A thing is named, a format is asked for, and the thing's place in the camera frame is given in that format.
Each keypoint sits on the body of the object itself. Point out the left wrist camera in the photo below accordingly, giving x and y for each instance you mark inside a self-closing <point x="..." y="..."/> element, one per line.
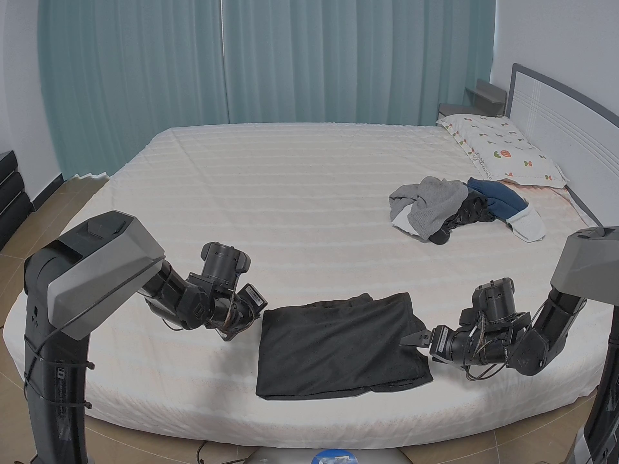
<point x="254" y="298"/>

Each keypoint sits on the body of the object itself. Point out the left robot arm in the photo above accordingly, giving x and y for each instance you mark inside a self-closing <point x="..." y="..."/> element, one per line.
<point x="96" y="259"/>

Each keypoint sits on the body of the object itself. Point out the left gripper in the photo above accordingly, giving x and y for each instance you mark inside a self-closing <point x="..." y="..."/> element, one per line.
<point x="237" y="318"/>

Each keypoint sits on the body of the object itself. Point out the black T-shirt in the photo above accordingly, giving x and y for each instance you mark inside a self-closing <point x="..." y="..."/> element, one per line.
<point x="338" y="346"/>

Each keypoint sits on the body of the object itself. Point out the blue-green curtain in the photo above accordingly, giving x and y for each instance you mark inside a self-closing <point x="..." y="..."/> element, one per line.
<point x="135" y="65"/>
<point x="358" y="41"/>

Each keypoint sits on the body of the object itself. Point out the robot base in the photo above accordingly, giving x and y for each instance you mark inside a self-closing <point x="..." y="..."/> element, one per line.
<point x="290" y="457"/>

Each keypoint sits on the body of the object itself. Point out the pile of clothes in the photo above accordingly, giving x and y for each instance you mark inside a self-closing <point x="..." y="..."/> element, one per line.
<point x="435" y="201"/>

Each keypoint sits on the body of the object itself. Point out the bed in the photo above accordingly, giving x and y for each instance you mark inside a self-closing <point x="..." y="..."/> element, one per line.
<point x="290" y="186"/>

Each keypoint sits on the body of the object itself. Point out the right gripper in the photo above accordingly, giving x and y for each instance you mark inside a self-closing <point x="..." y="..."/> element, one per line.
<point x="457" y="346"/>

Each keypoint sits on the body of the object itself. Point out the black chest of drawers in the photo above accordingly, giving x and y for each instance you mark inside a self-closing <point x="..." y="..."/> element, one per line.
<point x="12" y="196"/>

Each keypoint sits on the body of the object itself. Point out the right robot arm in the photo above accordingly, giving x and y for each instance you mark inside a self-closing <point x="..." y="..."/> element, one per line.
<point x="590" y="264"/>

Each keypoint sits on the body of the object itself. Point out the white printed pillow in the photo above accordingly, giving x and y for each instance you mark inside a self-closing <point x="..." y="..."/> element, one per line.
<point x="503" y="148"/>

